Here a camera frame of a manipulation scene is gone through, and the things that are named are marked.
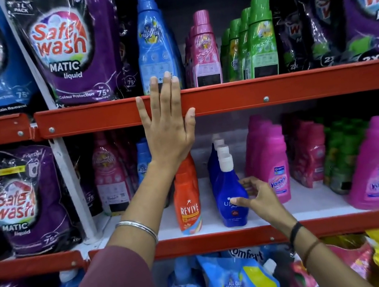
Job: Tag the person's right hand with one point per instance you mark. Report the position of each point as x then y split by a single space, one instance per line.
265 201

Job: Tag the person's left hand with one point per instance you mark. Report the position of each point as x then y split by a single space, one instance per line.
168 134

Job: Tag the person's right thumb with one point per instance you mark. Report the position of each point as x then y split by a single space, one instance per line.
240 202

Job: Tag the person's left little finger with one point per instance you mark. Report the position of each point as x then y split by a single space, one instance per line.
142 111

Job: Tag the person's left middle finger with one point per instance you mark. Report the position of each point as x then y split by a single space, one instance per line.
168 93

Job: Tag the person's left thumb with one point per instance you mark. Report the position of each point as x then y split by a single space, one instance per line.
191 121

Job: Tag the blue bottle with white cap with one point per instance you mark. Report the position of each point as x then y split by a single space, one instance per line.
217 143
226 193
222 151
214 137

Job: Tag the person's left forearm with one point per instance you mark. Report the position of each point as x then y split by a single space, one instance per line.
145 205

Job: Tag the person's right forearm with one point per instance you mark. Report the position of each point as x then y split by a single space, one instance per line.
323 263

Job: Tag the orange starch bottle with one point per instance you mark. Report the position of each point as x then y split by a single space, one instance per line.
188 165
187 206

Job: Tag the tall blue softener bottle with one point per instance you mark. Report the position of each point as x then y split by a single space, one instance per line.
155 50

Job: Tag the dark detergent pouch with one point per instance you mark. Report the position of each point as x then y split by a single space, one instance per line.
129 65
88 186

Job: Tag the small blue softener bottle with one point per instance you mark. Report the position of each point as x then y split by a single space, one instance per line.
143 159

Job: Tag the white blue softener pouch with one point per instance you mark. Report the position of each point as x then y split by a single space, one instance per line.
246 254

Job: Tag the black wrist band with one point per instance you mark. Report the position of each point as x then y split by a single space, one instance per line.
295 233

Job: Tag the dark pink softener bottle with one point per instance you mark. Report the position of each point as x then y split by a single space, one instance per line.
110 175

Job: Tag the white shelf board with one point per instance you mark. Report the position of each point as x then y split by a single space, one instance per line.
313 202

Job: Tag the green softener bottle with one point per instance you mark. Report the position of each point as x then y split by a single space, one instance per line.
243 43
233 55
262 44

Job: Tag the pack of pink bottles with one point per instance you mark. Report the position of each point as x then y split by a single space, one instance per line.
308 155

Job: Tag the light blue softener pouch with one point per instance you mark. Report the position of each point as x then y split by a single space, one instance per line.
238 284

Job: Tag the dark pouch with white spout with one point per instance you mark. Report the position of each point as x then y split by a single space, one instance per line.
280 277

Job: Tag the brown wrist thread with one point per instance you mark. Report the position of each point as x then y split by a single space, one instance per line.
310 251

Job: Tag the white shelf upright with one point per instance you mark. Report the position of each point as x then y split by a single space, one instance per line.
68 168

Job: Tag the silver bangle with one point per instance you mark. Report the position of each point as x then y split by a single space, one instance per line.
141 226

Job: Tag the group of green bottles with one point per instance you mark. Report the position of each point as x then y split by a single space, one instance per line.
345 156

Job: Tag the pink softener pouch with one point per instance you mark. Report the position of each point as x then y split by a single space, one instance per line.
347 256

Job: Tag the large pink stain remover bottle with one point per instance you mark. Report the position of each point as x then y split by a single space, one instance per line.
373 170

